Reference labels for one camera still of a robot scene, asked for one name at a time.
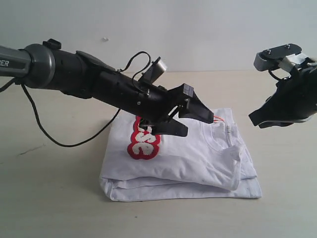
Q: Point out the orange ribbon tag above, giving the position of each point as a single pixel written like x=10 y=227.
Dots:
x=217 y=119

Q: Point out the white t-shirt red lettering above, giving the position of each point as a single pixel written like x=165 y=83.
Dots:
x=211 y=161

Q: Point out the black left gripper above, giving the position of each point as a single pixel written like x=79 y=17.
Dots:
x=154 y=104

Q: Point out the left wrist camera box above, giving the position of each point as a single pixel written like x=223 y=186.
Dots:
x=157 y=68

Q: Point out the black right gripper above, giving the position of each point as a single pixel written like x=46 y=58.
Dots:
x=295 y=101

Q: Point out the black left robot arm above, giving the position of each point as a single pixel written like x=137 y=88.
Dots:
x=47 y=66

